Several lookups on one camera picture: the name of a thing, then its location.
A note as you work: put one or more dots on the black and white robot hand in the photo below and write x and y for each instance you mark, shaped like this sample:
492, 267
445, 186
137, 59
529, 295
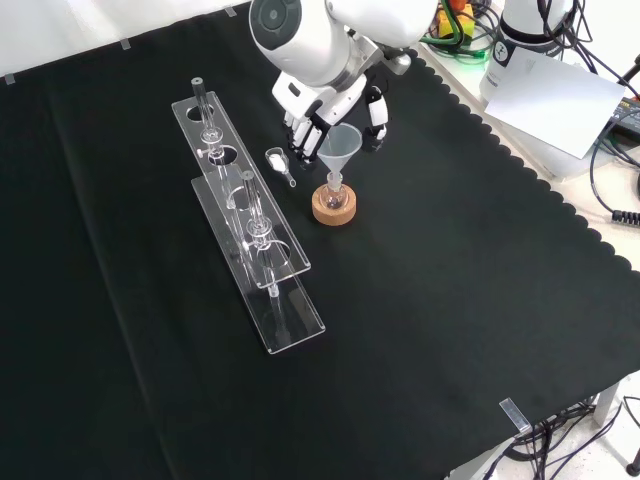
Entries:
320, 107

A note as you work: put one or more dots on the clear plastic funnel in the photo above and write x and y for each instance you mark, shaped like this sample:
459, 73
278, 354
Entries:
341, 145

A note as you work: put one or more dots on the clear glass weighing funnel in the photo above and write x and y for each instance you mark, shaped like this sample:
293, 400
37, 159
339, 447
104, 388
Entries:
276, 160

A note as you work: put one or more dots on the clear round-bottom flask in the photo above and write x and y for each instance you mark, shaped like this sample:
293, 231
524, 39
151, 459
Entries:
334, 199

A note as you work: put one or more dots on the clear acrylic funnel stand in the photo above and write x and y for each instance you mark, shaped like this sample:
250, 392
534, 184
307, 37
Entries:
280, 310

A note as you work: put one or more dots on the yellow stop button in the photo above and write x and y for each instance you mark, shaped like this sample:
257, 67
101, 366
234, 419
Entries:
457, 22

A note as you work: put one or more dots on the black cloth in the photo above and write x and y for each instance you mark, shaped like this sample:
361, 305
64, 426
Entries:
425, 300

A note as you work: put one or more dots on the pale board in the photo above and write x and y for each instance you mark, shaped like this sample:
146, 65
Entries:
555, 100

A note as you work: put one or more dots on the black power adapter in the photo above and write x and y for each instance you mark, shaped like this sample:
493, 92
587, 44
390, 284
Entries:
627, 120

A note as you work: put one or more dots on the grey table leg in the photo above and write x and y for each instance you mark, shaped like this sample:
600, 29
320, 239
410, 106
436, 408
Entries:
606, 407

